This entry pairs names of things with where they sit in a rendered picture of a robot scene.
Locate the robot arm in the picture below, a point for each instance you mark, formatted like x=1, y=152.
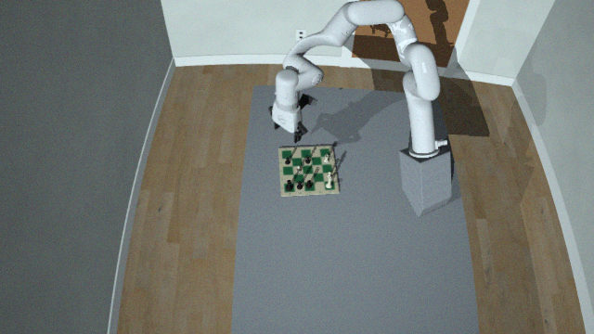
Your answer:
x=300, y=73

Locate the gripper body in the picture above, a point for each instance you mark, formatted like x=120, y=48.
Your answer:
x=287, y=119

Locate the green and cream chessboard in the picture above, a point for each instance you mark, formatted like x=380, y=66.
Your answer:
x=316, y=171

